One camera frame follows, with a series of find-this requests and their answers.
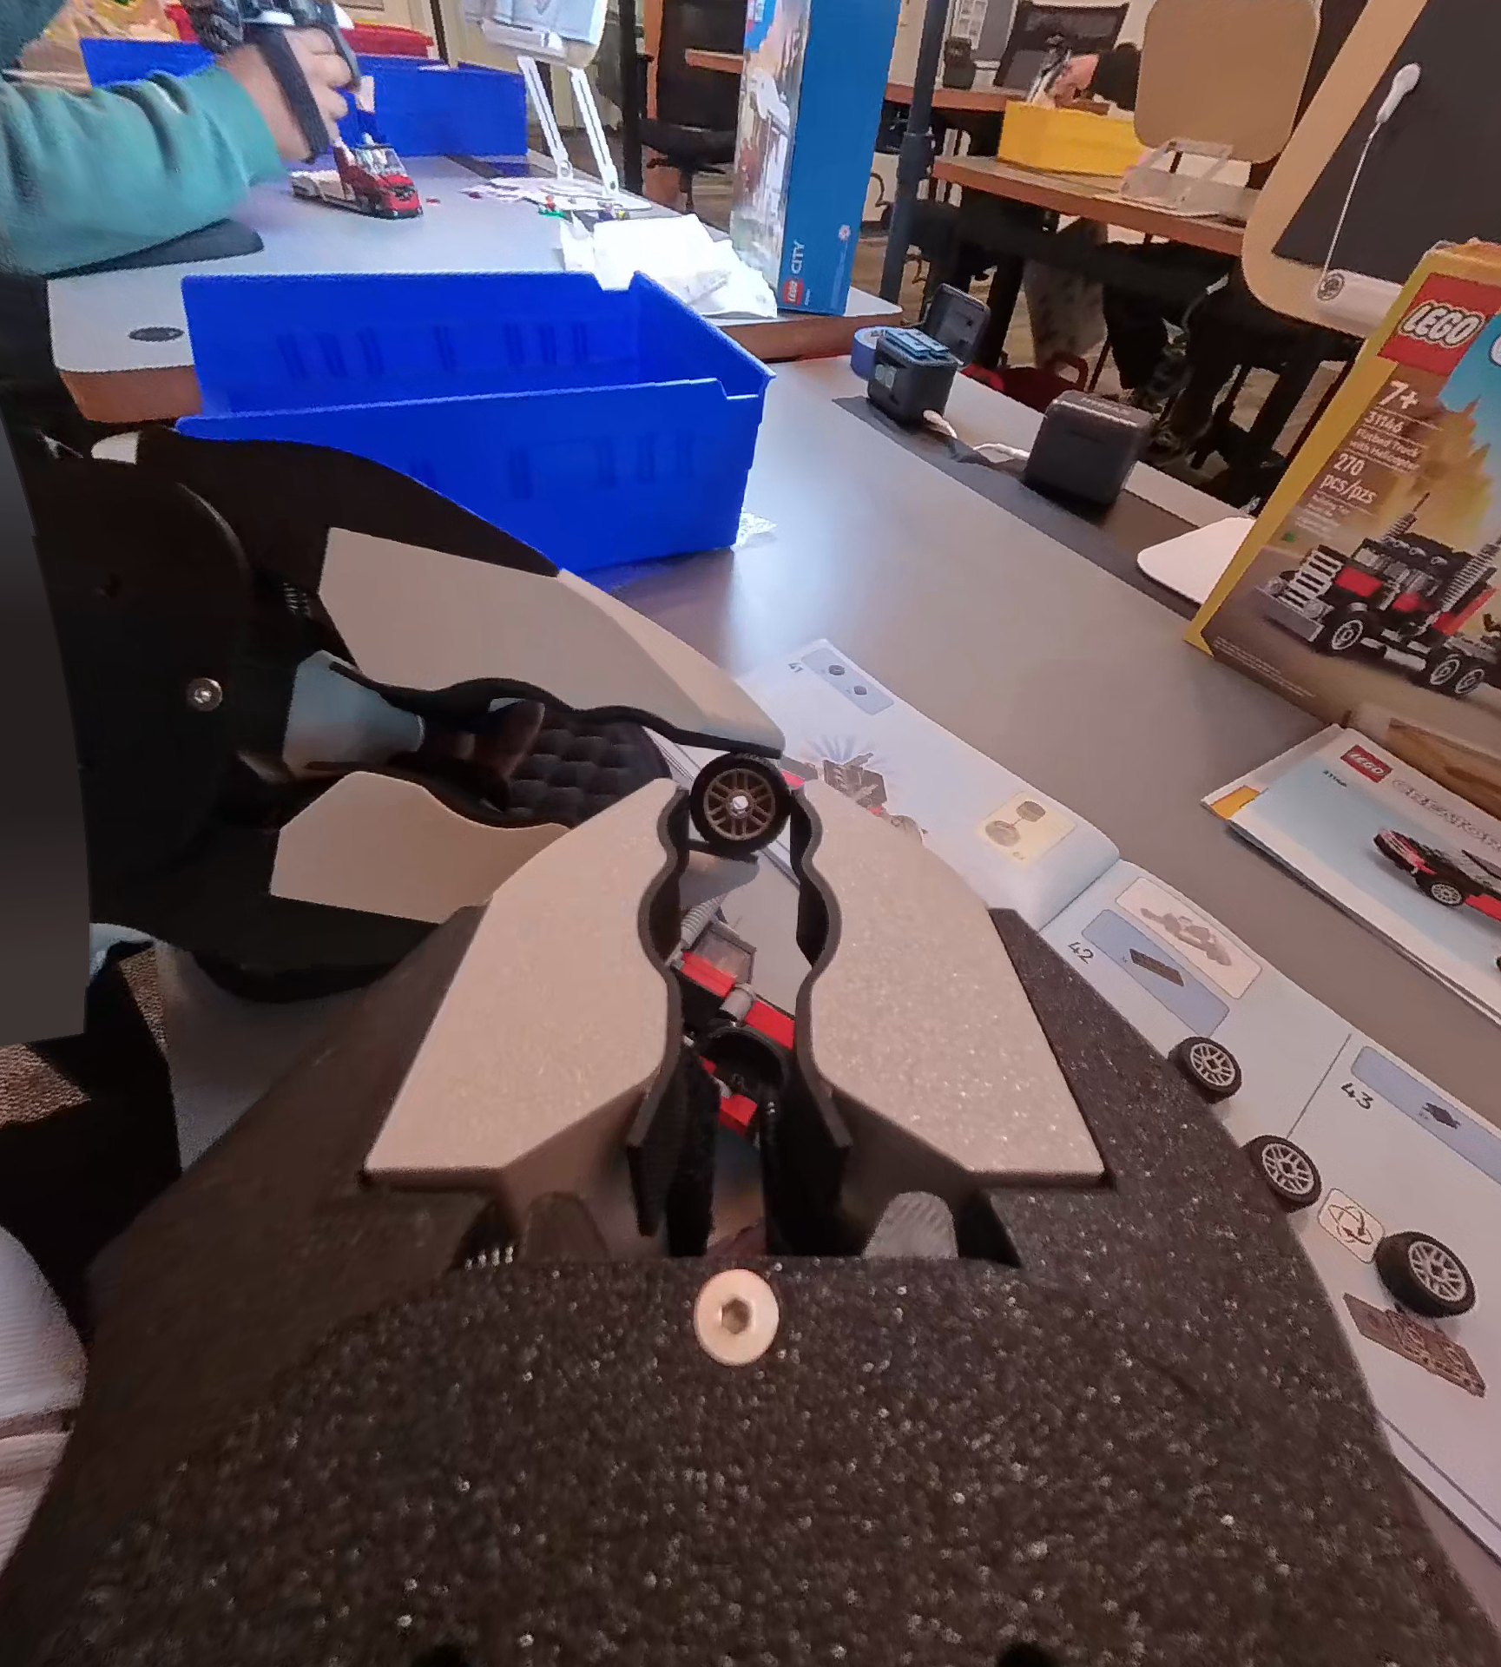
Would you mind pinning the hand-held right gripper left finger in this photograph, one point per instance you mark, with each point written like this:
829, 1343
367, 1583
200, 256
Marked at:
530, 1043

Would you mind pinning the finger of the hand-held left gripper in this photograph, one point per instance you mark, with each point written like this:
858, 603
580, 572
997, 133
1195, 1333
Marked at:
516, 640
412, 848

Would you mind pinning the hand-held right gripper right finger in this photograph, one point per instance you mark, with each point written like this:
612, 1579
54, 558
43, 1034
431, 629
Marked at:
959, 1043

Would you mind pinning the red black lego vehicle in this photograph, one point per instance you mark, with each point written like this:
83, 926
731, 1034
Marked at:
730, 1004

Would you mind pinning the small lego wheel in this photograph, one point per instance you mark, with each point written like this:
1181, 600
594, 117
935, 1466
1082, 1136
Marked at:
1425, 1275
738, 807
1206, 1069
1284, 1173

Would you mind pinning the closed lego instruction booklet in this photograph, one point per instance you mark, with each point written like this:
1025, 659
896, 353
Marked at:
1376, 808

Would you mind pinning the open lego instruction booklet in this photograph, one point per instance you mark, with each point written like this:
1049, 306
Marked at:
1480, 1147

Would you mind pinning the small dark lego piece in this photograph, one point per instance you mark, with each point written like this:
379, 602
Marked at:
1414, 1345

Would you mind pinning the lego set box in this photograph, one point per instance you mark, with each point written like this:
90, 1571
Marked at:
1454, 496

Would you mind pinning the large blue plastic bin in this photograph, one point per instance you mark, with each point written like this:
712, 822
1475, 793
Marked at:
438, 470

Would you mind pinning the white plastic bags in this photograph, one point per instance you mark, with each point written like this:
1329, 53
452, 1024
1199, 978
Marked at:
672, 261

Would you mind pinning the black battery charger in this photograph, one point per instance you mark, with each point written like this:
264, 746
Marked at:
912, 379

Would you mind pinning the red toy car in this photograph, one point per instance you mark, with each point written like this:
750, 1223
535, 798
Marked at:
365, 183

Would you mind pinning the small blue plastic bin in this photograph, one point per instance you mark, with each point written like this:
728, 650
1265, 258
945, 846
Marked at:
452, 105

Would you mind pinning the tall blue carton box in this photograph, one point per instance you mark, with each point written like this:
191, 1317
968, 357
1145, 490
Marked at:
829, 157

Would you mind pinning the black box device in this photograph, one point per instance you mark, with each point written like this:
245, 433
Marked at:
1084, 449

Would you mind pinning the clear document stand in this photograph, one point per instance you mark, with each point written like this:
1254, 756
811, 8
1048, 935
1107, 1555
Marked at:
556, 27

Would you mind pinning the wooden office desk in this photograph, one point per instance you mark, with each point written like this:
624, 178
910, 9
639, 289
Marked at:
1089, 209

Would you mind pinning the yellow plastic bin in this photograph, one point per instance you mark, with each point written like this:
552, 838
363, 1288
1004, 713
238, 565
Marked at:
1075, 136

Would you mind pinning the beige chair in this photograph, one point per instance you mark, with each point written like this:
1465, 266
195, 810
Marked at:
1220, 79

